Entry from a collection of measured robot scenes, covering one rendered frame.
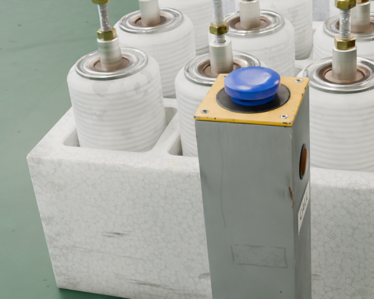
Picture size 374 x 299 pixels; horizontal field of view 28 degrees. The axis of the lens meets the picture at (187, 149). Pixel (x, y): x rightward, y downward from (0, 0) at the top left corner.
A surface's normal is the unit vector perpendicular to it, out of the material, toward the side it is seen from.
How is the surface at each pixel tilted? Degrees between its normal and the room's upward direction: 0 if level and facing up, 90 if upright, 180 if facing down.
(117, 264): 90
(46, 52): 0
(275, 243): 90
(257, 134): 90
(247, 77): 0
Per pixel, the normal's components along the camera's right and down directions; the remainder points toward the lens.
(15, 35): -0.09, -0.86
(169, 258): -0.30, 0.51
